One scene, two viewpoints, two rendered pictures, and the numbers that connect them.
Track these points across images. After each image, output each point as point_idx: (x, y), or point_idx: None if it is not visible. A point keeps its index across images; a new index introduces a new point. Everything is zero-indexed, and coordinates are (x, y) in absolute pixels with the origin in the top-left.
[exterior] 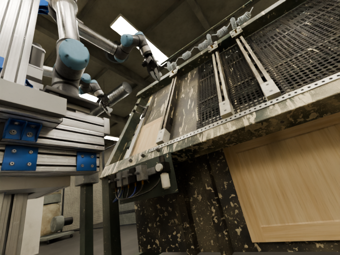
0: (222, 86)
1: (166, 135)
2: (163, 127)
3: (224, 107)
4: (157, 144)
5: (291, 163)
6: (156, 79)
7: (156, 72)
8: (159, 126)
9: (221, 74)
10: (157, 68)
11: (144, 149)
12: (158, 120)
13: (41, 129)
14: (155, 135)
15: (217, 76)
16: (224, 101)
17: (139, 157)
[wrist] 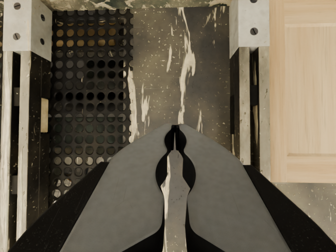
0: (8, 131)
1: (233, 26)
2: (246, 55)
3: (17, 20)
4: (275, 18)
5: None
6: (187, 127)
7: (144, 180)
8: (290, 118)
9: (1, 217)
10: (50, 227)
11: (334, 19)
12: (306, 163)
13: None
14: (299, 76)
15: (18, 221)
16: (14, 45)
17: None
